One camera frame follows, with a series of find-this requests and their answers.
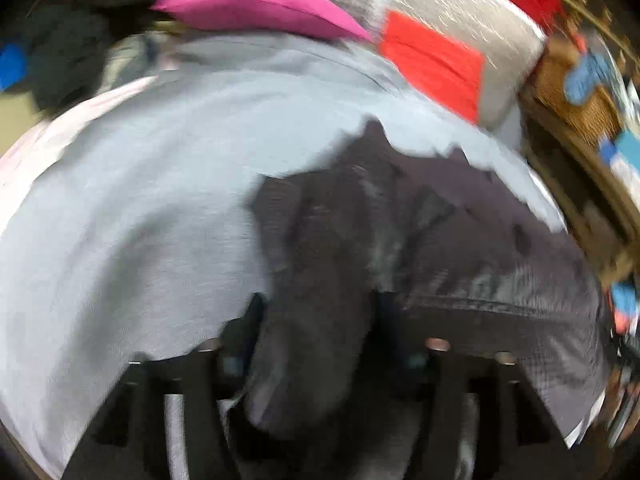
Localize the blue jacket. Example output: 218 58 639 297
0 42 28 91

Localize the grey blanket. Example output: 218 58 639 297
0 30 571 480

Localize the pink pillow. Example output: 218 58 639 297
150 0 373 43

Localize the wooden table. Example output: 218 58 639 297
520 95 640 286

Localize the pile of dark coats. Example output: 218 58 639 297
20 5 111 111

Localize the dark navy quilted jacket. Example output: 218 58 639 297
245 120 611 480

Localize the silver insulation mat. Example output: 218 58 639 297
300 0 548 128

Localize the white bed sheet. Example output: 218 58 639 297
0 77 156 181

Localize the light blue cloth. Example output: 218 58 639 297
565 50 613 106

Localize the red-orange pillow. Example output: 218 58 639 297
378 10 486 123

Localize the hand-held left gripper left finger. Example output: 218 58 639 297
62 292 266 480

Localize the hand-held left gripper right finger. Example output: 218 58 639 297
377 292 566 480

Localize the wicker basket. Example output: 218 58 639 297
530 50 621 141

